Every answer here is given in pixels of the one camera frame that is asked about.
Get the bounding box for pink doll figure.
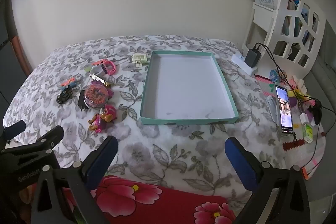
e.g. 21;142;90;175
88;105;116;134

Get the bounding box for black power adapter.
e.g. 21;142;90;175
245;49;262;68

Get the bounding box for round container of rubber bands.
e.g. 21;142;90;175
83;84;109;109

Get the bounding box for cream plastic clip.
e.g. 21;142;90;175
132;53;148;67

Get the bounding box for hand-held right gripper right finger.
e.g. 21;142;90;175
224;137;311;224

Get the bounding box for row of books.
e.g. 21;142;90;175
282;0;319;56

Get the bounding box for black computer mouse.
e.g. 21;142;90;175
307;99;323;125

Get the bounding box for black charger plug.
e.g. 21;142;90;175
78;90;88;111

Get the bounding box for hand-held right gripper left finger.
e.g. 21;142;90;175
31;135;118;224

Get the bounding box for brown pole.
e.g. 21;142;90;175
10;35;29;75

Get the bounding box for red floral blanket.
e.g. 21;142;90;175
24;175;237;224

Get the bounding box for white lattice bookshelf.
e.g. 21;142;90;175
241;0;326;75

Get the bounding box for black toy car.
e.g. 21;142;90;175
56;88;74;104

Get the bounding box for green and white small box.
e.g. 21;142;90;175
303;124;314;143

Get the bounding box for artificial flowers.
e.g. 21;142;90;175
287;76;307;93

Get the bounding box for coral and blue toy car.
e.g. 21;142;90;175
60;77;79;89

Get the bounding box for teal cardboard box tray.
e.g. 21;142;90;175
140;50;239;125

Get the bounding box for smartphone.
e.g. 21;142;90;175
275;85;294;134

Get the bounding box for pink smartwatch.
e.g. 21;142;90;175
101;61;117;76

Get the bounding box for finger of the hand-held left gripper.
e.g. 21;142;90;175
0;120;27;147
0;126;64;159

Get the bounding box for black charging cable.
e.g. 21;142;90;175
254;42;326;119

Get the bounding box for gold and white lipstick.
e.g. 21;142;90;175
91;74;111;86

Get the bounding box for white power strip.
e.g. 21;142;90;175
231;53;259;76

